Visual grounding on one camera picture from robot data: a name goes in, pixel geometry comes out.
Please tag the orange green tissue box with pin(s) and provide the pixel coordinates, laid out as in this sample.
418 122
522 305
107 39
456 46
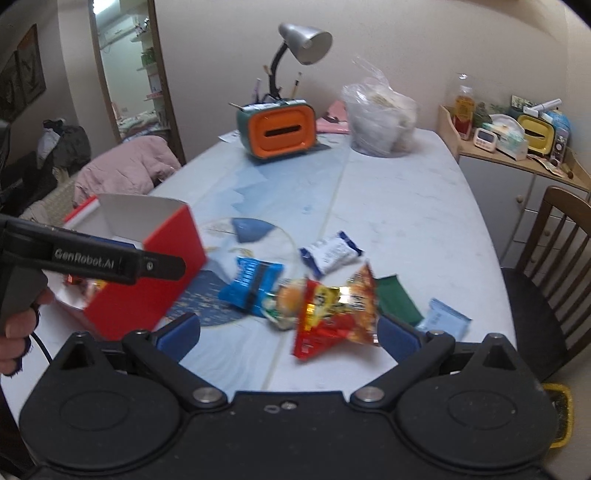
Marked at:
281 131

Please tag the red cardboard box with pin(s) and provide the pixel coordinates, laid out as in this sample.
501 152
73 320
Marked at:
138 302

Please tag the pile of dark clothes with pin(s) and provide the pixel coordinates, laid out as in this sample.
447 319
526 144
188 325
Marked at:
69 147

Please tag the white tissue pack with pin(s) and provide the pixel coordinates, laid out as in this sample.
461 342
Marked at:
510 141

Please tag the white wooden cabinet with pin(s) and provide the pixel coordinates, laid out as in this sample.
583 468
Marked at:
503 194

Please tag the dark framed wall picture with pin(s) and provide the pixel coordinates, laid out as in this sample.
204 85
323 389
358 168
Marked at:
31 64
10 87

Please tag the white timer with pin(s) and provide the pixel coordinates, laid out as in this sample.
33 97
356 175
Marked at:
485 138

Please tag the clear plastic bag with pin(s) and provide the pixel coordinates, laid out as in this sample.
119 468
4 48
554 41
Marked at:
381 120

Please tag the white tube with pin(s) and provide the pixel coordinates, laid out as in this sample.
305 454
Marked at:
547 106

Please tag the silver desk lamp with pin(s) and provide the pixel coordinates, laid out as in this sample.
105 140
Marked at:
309 44

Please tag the green snack packet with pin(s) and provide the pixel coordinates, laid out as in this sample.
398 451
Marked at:
399 300

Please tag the blue round pack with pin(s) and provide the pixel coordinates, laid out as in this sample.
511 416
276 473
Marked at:
558 123

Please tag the light blue snack packet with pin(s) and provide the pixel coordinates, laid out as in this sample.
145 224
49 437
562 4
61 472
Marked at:
445 321

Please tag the pink padded jacket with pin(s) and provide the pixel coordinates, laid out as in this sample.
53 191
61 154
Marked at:
124 166

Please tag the yellow rimmed dark object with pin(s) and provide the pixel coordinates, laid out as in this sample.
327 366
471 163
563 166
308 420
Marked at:
561 415

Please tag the paper sheet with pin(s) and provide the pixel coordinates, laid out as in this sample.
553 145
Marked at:
229 136

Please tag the blue striped snack packet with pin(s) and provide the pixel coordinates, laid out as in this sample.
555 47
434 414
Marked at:
251 286

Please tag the clear orange snack packet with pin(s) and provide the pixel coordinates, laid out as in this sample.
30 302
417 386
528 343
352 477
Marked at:
288 302

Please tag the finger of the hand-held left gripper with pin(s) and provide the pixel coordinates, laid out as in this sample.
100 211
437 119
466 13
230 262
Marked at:
161 266

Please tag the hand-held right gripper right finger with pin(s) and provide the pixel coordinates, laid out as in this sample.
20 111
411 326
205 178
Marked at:
397 336

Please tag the white blue snack packet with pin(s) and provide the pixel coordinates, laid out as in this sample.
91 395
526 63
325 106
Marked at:
330 253

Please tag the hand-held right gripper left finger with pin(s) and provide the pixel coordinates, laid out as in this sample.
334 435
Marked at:
178 336

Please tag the yellow tissue box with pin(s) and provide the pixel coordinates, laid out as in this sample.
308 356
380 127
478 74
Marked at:
535 134

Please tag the wooden chair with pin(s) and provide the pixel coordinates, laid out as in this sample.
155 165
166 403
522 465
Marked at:
531 314

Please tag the red yellow snack packet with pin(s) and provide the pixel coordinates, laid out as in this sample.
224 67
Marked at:
332 318

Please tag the person's left hand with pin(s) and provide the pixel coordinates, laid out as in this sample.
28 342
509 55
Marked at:
14 334

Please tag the clear drink bottle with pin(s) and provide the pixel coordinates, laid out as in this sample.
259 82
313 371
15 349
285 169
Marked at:
464 110

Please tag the wooden door frame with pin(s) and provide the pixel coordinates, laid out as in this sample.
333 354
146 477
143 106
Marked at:
168 92

